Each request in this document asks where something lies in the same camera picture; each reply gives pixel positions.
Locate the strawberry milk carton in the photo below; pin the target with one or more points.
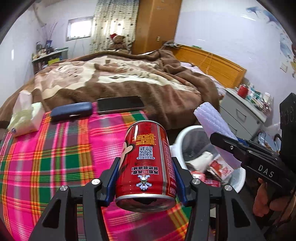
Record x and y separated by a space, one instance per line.
220 169

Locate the wooden headboard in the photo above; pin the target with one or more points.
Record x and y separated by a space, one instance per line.
228 73

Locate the white tissue pack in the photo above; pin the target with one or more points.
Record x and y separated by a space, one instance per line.
27 116

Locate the black smartphone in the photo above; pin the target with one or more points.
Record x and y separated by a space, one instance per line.
119 104

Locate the grey bedside drawer cabinet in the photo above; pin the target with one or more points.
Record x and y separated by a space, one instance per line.
243 119

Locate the shelf with clutter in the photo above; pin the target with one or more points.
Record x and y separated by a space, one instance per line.
47 55

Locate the white trash bin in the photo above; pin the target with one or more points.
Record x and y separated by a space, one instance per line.
193 150

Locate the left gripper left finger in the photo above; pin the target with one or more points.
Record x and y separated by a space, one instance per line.
111 179

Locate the red drink can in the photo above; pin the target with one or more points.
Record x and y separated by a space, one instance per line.
146 179

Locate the window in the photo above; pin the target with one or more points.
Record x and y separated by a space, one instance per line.
79 28

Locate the white ribbed foam roll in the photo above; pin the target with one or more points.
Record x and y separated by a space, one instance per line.
212 122

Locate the patterned curtain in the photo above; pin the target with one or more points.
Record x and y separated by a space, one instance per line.
114 17

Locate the dark blue glasses case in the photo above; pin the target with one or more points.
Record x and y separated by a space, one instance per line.
69 111

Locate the wooden wardrobe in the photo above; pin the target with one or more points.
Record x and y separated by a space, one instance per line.
156 24

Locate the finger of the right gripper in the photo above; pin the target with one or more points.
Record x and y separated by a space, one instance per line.
227 146

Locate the red mug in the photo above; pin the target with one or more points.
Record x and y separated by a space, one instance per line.
243 91

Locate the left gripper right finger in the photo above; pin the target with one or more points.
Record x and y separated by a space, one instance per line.
181 188

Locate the beige paper bag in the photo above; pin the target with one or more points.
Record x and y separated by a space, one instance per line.
200 163

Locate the person's right hand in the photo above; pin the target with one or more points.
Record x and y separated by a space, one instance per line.
262 205

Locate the pile of clothes bags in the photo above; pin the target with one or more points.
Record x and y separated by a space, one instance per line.
272 143

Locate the boxes on cabinet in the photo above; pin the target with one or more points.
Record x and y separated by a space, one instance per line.
262 101

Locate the brown teddy bear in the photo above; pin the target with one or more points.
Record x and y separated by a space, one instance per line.
118 43

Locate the brown fleece blanket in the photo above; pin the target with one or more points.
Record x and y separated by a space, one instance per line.
169 91

